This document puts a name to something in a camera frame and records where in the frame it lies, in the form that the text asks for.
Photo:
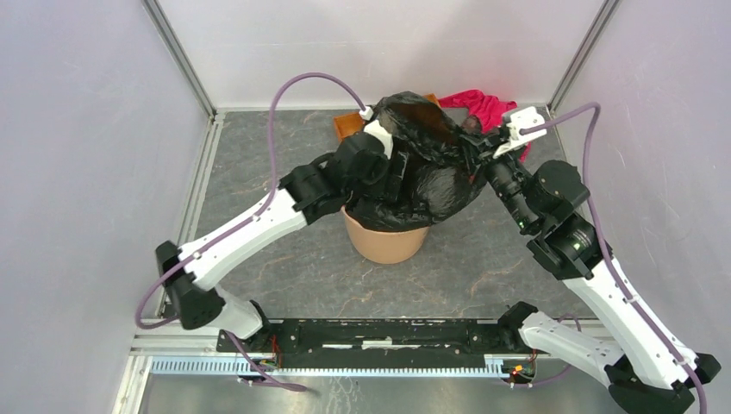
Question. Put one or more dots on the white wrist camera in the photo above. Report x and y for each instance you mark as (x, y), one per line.
(522, 127)
(373, 127)

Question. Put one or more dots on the orange compartment tray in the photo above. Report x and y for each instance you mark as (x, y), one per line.
(348, 123)

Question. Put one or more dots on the black trash bag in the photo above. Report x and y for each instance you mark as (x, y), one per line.
(443, 173)

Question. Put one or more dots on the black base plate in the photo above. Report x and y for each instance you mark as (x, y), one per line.
(385, 343)

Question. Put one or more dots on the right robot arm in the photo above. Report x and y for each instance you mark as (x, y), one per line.
(644, 367)

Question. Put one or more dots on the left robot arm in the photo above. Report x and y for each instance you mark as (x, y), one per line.
(191, 274)

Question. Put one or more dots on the red cloth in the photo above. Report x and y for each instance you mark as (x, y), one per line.
(483, 130)

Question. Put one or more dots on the aluminium rail frame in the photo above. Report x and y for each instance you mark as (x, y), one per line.
(173, 350)

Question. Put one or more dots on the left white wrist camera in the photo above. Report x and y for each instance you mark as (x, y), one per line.
(373, 127)

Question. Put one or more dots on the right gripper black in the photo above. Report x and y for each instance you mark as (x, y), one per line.
(481, 148)

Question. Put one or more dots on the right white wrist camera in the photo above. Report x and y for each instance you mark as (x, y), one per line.
(522, 127)

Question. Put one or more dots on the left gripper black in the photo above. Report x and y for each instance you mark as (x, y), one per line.
(389, 185)

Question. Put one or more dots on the orange plastic trash bin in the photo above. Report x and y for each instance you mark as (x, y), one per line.
(386, 248)

